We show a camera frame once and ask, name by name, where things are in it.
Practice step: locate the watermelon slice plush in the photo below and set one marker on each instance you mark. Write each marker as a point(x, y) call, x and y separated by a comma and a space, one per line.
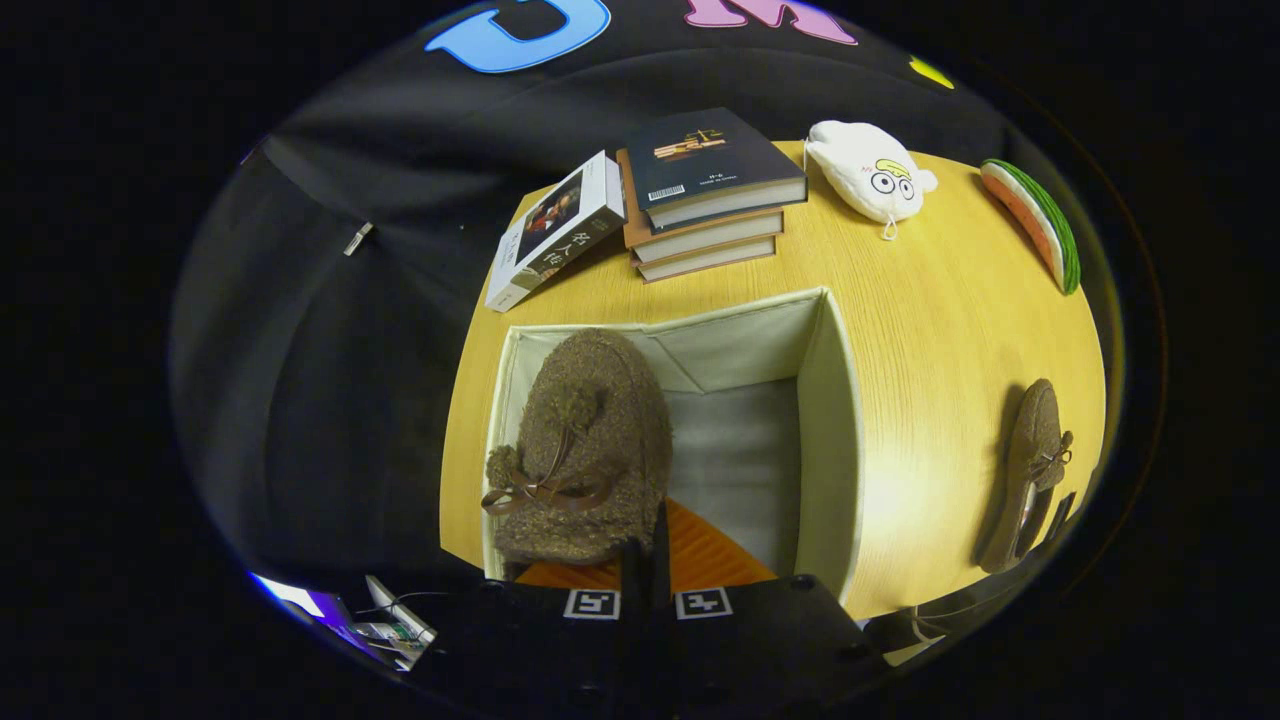
point(1040, 215)

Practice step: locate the grey fabric storage box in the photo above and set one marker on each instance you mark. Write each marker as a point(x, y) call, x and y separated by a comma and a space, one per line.
point(740, 440)

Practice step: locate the dark blue book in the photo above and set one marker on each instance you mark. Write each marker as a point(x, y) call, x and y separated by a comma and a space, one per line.
point(700, 160)

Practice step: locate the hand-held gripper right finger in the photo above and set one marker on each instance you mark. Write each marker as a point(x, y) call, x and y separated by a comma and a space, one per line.
point(660, 560)

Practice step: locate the silver cloth clip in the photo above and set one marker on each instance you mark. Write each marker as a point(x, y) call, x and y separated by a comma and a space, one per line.
point(358, 238)

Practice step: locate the brown cover book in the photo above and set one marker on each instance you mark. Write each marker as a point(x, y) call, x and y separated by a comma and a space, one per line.
point(710, 238)

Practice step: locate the white plush toy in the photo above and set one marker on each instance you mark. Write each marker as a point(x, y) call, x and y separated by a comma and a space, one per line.
point(860, 165)

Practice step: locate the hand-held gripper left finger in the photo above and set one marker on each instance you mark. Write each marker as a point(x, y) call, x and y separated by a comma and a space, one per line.
point(632, 580)

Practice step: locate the black backdrop cloth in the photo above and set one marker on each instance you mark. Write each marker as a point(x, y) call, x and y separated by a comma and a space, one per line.
point(320, 400)

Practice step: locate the white power strip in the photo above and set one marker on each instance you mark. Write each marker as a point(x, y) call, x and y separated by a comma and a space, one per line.
point(400, 615)

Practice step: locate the thin brown book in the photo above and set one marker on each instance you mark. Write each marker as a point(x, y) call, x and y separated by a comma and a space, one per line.
point(705, 260)

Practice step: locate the laptop screen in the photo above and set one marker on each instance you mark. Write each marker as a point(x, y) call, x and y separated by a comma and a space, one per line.
point(300, 598)

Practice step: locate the brown fuzzy shoe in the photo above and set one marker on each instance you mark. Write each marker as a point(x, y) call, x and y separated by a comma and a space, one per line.
point(590, 420)
point(1035, 440)

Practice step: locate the white cover book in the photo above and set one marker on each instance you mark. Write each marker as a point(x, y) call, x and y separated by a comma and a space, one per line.
point(555, 225)

